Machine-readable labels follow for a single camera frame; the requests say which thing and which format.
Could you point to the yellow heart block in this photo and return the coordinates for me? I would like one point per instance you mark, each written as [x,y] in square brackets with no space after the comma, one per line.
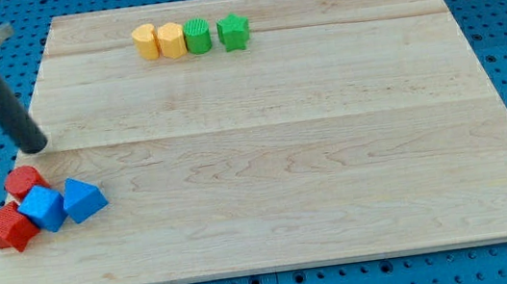
[144,38]

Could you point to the light wooden board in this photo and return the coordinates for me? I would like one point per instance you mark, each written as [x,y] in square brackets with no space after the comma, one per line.
[346,131]

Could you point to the green star block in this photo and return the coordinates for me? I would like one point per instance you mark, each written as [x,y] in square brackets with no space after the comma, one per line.
[233,32]

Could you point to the green cylinder block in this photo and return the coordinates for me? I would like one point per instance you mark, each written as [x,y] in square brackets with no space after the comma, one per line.
[197,36]

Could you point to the yellow hexagon block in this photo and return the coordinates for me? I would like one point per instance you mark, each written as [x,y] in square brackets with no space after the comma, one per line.
[172,40]

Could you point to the blue triangle block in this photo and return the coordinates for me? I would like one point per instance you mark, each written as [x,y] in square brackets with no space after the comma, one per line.
[82,200]

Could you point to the blue cube block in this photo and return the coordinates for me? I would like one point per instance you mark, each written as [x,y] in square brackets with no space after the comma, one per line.
[44,207]

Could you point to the red cylinder block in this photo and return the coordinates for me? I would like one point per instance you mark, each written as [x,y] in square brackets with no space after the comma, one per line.
[21,180]

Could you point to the red star block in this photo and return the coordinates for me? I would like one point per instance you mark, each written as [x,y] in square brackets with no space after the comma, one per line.
[16,231]

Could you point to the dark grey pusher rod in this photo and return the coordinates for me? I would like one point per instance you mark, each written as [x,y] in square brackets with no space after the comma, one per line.
[17,124]

